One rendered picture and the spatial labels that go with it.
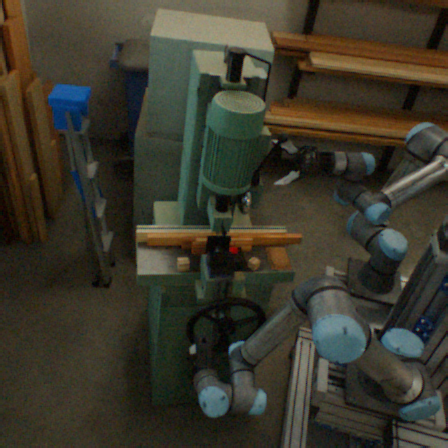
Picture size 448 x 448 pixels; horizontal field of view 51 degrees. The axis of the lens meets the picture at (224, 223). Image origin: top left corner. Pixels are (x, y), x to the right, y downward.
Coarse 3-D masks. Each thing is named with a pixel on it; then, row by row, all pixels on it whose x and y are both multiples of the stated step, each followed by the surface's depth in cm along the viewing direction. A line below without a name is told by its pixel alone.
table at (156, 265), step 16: (144, 256) 175; (160, 256) 176; (176, 256) 177; (192, 256) 178; (256, 256) 184; (144, 272) 168; (160, 272) 170; (176, 272) 171; (192, 272) 172; (256, 272) 177; (272, 272) 178; (288, 272) 180
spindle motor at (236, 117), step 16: (224, 96) 150; (240, 96) 152; (256, 96) 154; (224, 112) 143; (240, 112) 142; (256, 112) 144; (224, 128) 146; (240, 128) 145; (256, 128) 148; (208, 144) 155; (224, 144) 150; (240, 144) 149; (256, 144) 153; (208, 160) 158; (224, 160) 153; (240, 160) 153; (208, 176) 160; (224, 176) 157; (240, 176) 157; (224, 192) 160; (240, 192) 162
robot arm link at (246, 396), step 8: (232, 376) 138; (240, 376) 136; (248, 376) 137; (232, 384) 137; (240, 384) 134; (248, 384) 134; (232, 392) 131; (240, 392) 132; (248, 392) 132; (256, 392) 133; (264, 392) 134; (232, 400) 130; (240, 400) 130; (248, 400) 131; (256, 400) 132; (264, 400) 133; (232, 408) 130; (240, 408) 130; (248, 408) 131; (256, 408) 131; (264, 408) 132
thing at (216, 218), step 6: (210, 198) 180; (210, 204) 178; (210, 210) 178; (228, 210) 176; (210, 216) 178; (216, 216) 172; (222, 216) 173; (228, 216) 173; (210, 222) 178; (216, 222) 173; (222, 222) 173; (228, 222) 174; (216, 228) 175; (228, 228) 176
